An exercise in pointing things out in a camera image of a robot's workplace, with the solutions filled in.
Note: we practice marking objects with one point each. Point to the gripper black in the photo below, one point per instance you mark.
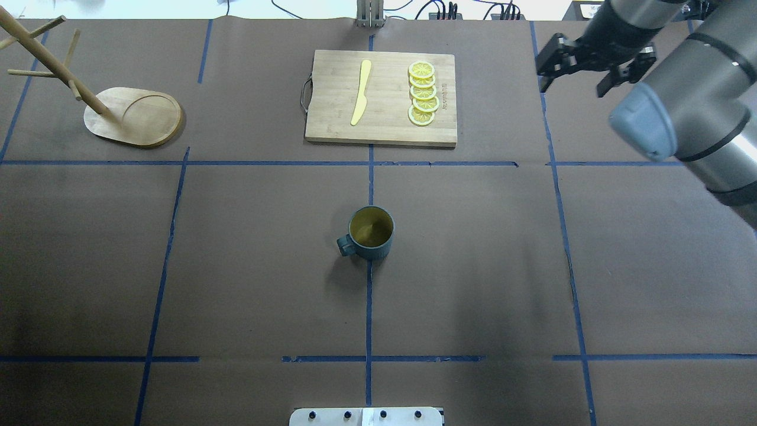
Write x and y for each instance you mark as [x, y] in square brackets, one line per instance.
[598, 52]

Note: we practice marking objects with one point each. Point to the teal mug yellow inside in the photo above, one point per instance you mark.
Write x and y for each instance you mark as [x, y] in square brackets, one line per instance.
[370, 234]

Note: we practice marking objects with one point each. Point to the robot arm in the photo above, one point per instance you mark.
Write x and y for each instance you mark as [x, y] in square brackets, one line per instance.
[689, 105]

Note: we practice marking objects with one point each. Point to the wooden cup rack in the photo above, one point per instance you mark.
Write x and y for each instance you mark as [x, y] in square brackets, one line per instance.
[135, 117]

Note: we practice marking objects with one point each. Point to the yellow plastic knife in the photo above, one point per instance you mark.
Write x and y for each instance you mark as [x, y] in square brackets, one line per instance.
[361, 100]

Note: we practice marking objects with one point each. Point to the bamboo cutting board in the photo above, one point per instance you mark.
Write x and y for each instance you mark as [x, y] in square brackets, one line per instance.
[335, 77]

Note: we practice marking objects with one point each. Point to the aluminium frame post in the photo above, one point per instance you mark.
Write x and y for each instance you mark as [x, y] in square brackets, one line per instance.
[370, 14]

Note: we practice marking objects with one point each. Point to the white pedestal column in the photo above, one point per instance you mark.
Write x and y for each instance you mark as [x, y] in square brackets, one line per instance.
[393, 415]

